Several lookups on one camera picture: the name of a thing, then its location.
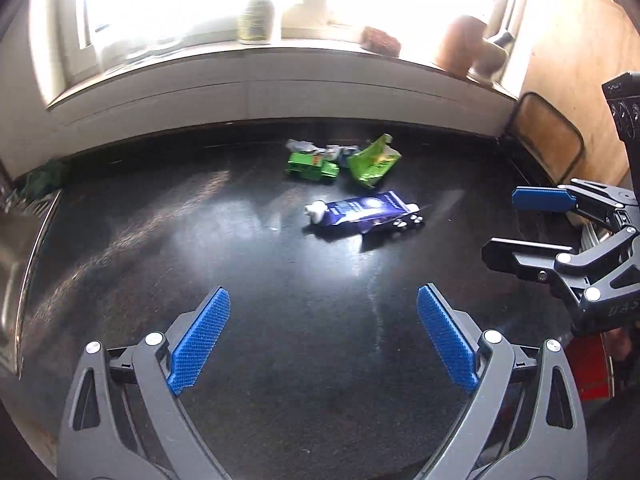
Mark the green cloth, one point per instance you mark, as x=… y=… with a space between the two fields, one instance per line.
x=47 y=177

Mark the white bottle with green cap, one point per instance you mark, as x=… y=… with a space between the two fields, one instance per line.
x=257 y=22

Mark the green cartoon carton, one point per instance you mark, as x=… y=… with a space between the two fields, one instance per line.
x=312 y=167

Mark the steel sink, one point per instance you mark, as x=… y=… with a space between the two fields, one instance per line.
x=20 y=260

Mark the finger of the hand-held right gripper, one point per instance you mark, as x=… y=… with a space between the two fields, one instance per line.
x=525 y=254
x=545 y=199

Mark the green carton box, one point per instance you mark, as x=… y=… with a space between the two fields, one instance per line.
x=372 y=162

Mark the blue toothpaste tube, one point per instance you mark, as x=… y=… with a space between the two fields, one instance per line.
x=360 y=210

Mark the wooden canister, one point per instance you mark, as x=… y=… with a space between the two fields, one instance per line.
x=457 y=45

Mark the grey wrapper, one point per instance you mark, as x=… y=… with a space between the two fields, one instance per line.
x=310 y=147

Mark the red bin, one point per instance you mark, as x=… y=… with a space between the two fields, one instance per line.
x=590 y=370

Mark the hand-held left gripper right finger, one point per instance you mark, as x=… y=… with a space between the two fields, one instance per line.
x=447 y=340

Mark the white stone pestle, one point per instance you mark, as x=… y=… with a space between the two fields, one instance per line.
x=502 y=37

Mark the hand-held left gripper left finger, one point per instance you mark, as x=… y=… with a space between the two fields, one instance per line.
x=200 y=340

